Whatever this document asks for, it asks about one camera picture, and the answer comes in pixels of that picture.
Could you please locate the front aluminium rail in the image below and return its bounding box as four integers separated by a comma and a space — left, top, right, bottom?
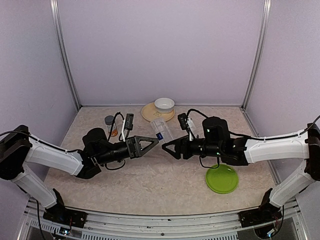
18, 198, 305, 240

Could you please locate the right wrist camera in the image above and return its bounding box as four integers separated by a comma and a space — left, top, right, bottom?
177, 113, 195, 141

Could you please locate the aluminium frame post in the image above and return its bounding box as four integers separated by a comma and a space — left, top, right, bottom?
50, 0, 82, 112
241, 0, 272, 112

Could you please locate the beige round plate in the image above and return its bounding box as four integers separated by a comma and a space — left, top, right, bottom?
141, 102, 175, 122

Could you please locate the clear plastic pill organizer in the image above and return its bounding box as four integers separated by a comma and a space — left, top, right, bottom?
150, 117, 174, 144

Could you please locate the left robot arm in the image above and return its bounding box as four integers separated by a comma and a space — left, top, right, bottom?
0, 125, 159, 223

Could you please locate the white ceramic bowl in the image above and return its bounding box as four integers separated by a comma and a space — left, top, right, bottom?
154, 97, 175, 113

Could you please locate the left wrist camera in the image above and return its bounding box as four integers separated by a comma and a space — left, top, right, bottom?
119, 113, 134, 142

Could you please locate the right aluminium frame post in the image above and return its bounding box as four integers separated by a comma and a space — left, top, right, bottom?
241, 0, 272, 112

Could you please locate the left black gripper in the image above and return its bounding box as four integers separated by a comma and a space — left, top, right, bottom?
96, 135, 159, 165

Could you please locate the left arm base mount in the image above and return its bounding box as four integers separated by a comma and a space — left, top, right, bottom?
43, 189, 88, 229

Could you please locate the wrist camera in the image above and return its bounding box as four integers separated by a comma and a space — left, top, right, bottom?
177, 113, 195, 141
119, 113, 134, 142

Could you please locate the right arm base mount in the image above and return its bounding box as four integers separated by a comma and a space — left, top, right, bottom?
238, 188, 283, 228

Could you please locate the left aluminium frame post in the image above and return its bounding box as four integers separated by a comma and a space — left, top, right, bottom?
50, 0, 82, 112

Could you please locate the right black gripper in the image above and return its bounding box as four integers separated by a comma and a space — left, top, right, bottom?
162, 134, 223, 160

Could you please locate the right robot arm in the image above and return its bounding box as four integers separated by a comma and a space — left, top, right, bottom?
162, 116, 320, 222

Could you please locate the green round plate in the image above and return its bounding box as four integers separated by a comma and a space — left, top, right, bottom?
205, 164, 239, 194

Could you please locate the orange pill bottle grey cap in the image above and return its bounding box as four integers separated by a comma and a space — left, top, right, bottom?
104, 115, 118, 137

